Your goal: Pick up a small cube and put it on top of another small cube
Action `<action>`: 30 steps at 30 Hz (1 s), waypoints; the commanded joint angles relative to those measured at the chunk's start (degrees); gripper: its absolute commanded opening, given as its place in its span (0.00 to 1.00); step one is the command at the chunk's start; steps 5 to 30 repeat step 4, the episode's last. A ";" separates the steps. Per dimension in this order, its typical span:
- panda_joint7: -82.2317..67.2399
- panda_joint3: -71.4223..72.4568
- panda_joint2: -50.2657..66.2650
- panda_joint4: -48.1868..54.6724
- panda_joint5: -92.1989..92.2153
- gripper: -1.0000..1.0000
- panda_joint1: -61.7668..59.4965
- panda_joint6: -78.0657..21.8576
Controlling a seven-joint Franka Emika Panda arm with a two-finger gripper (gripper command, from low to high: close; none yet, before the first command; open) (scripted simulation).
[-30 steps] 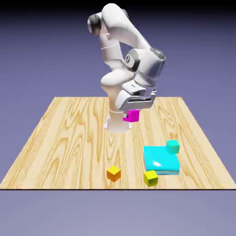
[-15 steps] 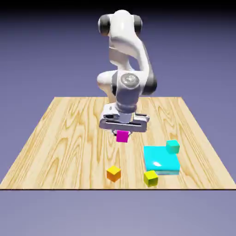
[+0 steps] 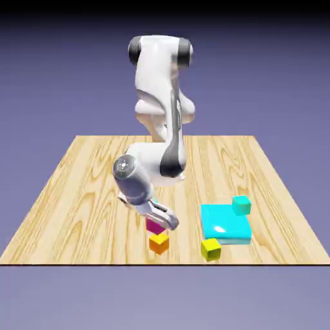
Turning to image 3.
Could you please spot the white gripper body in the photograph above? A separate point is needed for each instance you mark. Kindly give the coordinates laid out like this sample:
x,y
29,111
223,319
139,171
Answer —
x,y
159,214

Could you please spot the small magenta cube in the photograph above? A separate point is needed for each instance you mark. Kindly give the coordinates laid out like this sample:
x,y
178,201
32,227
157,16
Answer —
x,y
153,227

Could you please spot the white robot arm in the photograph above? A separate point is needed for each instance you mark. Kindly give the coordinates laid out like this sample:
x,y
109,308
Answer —
x,y
157,85

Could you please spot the small orange cube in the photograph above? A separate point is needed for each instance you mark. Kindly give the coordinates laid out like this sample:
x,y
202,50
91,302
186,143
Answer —
x,y
158,244

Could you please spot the small yellow cube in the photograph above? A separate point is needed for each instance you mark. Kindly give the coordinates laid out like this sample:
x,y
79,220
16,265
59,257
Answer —
x,y
211,249

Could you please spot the small teal cube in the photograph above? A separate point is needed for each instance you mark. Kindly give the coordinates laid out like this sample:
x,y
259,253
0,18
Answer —
x,y
241,205

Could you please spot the large cyan box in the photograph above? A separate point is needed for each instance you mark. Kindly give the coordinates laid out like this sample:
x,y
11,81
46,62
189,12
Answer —
x,y
224,223

